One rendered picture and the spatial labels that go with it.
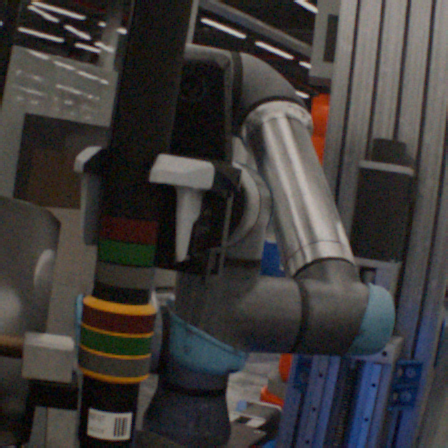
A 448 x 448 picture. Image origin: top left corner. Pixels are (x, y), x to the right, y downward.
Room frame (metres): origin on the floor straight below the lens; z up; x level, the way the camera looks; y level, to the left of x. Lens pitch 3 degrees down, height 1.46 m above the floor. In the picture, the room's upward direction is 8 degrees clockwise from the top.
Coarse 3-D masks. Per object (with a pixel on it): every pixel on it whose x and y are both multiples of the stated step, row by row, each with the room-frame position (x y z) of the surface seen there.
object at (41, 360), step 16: (32, 336) 0.42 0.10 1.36; (32, 352) 0.41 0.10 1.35; (48, 352) 0.41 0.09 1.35; (64, 352) 0.41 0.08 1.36; (32, 368) 0.41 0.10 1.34; (48, 368) 0.41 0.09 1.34; (64, 368) 0.41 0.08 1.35; (32, 384) 0.40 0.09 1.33; (48, 384) 0.40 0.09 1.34; (64, 384) 0.41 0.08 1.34; (32, 400) 0.40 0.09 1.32; (48, 400) 0.40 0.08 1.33; (64, 400) 0.41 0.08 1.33; (48, 416) 0.41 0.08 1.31; (64, 416) 0.41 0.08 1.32; (48, 432) 0.41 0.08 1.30; (64, 432) 0.41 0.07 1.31
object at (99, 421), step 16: (96, 384) 0.42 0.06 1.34; (112, 384) 0.42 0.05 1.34; (128, 384) 0.42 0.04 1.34; (96, 400) 0.42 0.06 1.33; (112, 400) 0.42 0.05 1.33; (128, 400) 0.42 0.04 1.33; (80, 416) 0.42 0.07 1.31; (96, 416) 0.42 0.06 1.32; (112, 416) 0.42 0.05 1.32; (128, 416) 0.42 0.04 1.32; (80, 432) 0.42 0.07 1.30; (96, 432) 0.41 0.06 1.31; (112, 432) 0.42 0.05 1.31; (128, 432) 0.42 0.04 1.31
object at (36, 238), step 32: (0, 224) 0.55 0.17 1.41; (32, 224) 0.57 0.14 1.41; (0, 256) 0.52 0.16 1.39; (32, 256) 0.54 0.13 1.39; (0, 288) 0.50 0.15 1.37; (32, 288) 0.51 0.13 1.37; (0, 320) 0.48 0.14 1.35; (32, 320) 0.49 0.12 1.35; (0, 384) 0.44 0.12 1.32; (0, 416) 0.43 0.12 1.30; (32, 416) 0.43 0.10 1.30
